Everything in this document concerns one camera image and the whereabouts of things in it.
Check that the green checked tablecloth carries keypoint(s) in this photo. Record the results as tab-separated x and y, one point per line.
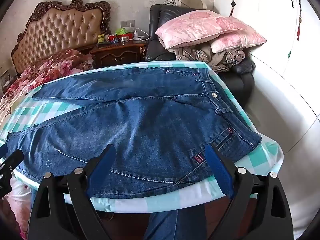
262	155

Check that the red floral quilt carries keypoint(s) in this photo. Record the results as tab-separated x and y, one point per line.
50	67

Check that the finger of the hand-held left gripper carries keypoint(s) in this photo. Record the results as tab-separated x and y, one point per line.
13	158

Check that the small pink floral pillow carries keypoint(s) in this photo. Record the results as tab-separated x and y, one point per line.
240	41

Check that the white wardrobe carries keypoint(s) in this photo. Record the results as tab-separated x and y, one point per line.
262	17

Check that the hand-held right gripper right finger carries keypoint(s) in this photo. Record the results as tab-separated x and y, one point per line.
220	170

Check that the grey wall socket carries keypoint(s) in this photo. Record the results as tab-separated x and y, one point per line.
127	23

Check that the dark wooden nightstand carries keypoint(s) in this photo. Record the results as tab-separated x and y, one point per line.
117	53

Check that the beige plaid blanket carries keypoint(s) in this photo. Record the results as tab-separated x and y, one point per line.
190	53

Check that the red knot hanging ornament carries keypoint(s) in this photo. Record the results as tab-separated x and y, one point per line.
233	5

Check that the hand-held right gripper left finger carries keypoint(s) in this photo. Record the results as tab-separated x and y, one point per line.
101	170

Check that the beige cushion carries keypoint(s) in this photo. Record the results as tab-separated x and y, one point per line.
193	2

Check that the large pink floral pillow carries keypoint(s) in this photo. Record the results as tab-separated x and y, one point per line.
200	25

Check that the black leather armchair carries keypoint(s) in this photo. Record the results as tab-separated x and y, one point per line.
237	85

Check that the person's leg in jeans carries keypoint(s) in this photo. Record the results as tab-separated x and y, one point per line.
172	225

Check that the green plastic bag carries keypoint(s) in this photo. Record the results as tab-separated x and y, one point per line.
122	31

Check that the blue denim pants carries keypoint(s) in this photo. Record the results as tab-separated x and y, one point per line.
140	125

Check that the red tassel hanging ornament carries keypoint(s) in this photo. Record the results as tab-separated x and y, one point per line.
299	30

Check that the green lidded jar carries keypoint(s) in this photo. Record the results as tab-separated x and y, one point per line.
100	38

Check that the red box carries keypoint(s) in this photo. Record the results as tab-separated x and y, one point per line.
125	35

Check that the tufted leather bed headboard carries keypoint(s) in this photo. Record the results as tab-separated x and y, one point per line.
62	27

